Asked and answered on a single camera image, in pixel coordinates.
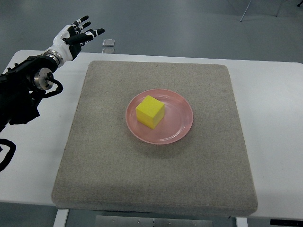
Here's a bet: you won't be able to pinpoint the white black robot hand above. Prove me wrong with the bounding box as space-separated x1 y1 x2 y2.
45 16 105 67

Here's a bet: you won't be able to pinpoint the yellow foam block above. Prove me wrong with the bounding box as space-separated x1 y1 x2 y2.
136 95 165 129

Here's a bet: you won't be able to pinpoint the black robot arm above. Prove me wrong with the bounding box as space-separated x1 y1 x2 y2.
0 54 63 130

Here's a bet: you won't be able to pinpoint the metal floor socket plate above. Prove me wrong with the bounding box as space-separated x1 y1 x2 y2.
102 39 115 47

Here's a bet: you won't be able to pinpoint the pink plate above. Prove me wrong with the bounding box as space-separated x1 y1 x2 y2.
125 89 193 145

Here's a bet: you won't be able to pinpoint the black label plate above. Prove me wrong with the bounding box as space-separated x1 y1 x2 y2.
270 219 303 227

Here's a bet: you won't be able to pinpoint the white table leg left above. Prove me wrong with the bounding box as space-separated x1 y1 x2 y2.
53 209 69 227

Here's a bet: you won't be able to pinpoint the white table leg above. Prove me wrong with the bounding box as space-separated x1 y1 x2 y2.
53 209 69 227
235 217 248 227

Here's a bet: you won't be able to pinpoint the beige fabric mat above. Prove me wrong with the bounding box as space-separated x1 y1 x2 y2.
52 61 258 217

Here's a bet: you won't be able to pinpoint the metal chair legs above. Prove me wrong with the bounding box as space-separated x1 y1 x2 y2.
227 0 303 22

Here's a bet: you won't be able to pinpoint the white table leg right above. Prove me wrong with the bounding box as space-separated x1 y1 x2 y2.
235 217 248 227

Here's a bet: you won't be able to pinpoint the black sleeved cable loop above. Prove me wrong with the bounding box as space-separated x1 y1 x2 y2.
0 138 17 172

